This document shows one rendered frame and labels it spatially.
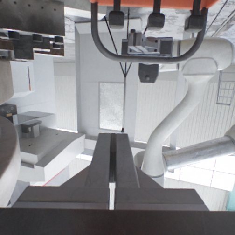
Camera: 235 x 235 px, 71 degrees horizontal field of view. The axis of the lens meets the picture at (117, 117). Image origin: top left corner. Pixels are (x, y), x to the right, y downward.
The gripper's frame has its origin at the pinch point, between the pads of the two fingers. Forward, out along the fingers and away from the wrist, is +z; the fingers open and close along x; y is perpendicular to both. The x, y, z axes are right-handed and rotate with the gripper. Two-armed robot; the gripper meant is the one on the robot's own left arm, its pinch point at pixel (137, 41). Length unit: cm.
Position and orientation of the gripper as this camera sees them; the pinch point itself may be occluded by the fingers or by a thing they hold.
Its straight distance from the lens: 38.4
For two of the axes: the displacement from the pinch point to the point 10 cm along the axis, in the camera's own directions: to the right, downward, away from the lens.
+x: 9.3, 1.2, -3.4
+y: 0.3, -9.7, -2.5
